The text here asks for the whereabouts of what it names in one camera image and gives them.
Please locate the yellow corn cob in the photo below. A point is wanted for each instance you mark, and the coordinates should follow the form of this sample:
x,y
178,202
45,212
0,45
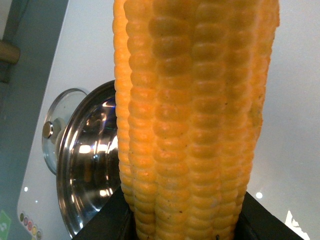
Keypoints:
x,y
190,81

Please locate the glass pot lid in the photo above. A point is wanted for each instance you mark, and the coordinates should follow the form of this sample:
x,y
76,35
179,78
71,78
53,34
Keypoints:
x,y
55,123

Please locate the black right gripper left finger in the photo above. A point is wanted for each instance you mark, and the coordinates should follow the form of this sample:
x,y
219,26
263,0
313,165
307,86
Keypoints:
x,y
115,221

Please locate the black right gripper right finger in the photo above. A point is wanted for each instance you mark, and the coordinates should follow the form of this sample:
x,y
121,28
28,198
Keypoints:
x,y
257,223

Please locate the beige electric cooking pot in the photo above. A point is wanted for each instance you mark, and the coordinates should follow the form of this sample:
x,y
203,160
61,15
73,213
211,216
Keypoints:
x,y
88,165

